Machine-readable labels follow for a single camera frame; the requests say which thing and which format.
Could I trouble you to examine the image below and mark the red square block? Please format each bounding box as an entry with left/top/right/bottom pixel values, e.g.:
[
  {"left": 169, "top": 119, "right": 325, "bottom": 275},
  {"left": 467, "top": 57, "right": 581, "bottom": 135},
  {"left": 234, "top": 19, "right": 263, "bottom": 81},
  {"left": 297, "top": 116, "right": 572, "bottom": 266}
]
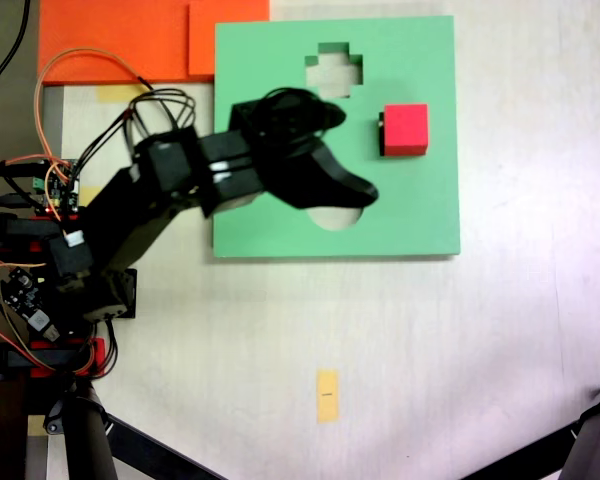
[{"left": 382, "top": 103, "right": 429, "bottom": 157}]

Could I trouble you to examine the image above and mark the orange square block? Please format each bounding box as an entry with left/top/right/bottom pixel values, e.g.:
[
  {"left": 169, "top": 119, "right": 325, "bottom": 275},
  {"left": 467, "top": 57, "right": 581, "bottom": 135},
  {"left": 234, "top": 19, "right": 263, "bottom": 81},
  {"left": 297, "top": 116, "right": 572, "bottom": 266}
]
[{"left": 187, "top": 0, "right": 271, "bottom": 77}]

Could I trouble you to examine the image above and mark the green shape sorting board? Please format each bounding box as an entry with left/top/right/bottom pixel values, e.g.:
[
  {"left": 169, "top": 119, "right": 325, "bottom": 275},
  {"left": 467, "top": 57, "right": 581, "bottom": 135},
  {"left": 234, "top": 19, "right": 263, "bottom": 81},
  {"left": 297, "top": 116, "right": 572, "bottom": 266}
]
[{"left": 212, "top": 14, "right": 462, "bottom": 260}]

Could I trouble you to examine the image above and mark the yellow tape marker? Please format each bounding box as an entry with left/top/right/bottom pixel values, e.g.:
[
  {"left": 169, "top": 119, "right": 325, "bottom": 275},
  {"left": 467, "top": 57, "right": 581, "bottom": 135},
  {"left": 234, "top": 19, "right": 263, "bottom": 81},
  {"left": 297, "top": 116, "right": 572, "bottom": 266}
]
[
  {"left": 316, "top": 369, "right": 340, "bottom": 425},
  {"left": 96, "top": 83, "right": 149, "bottom": 104}
]

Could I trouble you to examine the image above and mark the orange flat plate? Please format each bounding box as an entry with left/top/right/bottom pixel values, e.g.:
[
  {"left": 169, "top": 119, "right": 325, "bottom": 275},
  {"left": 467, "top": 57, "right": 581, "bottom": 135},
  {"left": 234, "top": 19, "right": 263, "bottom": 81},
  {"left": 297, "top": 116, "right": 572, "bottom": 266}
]
[{"left": 37, "top": 0, "right": 216, "bottom": 84}]

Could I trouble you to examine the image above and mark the green circuit board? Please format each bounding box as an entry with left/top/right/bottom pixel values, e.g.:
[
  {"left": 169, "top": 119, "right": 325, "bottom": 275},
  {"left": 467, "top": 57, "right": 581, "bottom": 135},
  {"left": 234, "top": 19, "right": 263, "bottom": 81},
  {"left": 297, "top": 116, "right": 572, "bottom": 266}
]
[{"left": 31, "top": 158, "right": 85, "bottom": 220}]

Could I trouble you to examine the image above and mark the red base clamp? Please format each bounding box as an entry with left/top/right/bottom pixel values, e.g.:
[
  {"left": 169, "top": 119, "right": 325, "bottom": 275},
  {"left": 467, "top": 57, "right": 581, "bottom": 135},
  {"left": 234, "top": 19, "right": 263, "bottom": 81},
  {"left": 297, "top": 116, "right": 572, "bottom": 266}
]
[{"left": 29, "top": 337, "right": 106, "bottom": 377}]

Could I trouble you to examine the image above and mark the black circuit board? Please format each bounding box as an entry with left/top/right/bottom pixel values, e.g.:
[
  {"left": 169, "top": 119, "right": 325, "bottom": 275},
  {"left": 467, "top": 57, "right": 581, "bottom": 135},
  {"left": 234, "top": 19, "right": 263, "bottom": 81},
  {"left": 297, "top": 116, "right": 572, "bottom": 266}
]
[{"left": 0, "top": 266, "right": 64, "bottom": 344}]

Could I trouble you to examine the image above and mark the thin black tripod brace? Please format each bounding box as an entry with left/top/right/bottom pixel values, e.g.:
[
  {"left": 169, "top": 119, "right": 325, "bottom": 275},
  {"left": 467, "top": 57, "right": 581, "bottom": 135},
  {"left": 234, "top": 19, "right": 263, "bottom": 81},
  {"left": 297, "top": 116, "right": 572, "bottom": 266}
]
[
  {"left": 102, "top": 413, "right": 229, "bottom": 480},
  {"left": 459, "top": 424, "right": 581, "bottom": 480}
]

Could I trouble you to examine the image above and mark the thick black tripod leg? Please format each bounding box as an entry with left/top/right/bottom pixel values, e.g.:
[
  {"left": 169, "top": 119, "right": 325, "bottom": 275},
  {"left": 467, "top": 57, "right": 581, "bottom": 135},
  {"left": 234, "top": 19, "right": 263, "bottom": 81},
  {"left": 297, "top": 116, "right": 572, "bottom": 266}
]
[{"left": 43, "top": 379, "right": 120, "bottom": 480}]

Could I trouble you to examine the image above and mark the black notched tripod leg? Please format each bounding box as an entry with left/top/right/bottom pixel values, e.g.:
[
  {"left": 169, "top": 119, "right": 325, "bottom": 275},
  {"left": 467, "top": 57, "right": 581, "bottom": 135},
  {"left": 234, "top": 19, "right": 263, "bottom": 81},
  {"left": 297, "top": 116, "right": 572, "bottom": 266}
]
[{"left": 562, "top": 375, "right": 600, "bottom": 480}]

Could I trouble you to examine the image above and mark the black servo wire bundle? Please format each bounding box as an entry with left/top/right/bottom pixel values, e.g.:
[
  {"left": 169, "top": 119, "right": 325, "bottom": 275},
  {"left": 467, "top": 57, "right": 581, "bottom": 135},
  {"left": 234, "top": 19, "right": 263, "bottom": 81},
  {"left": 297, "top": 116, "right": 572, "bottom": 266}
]
[{"left": 74, "top": 88, "right": 197, "bottom": 176}]

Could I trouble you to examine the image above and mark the long orange wire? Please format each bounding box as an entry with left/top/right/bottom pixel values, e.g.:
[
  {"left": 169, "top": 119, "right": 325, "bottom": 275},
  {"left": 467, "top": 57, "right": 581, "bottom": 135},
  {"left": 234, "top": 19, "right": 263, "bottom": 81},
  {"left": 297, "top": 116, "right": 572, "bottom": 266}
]
[{"left": 34, "top": 47, "right": 154, "bottom": 221}]

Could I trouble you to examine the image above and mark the black power cable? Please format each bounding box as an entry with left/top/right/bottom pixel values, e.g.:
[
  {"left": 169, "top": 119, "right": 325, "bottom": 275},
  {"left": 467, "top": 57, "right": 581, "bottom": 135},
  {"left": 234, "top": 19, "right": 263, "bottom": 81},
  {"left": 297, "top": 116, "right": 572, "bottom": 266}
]
[{"left": 0, "top": 0, "right": 32, "bottom": 139}]

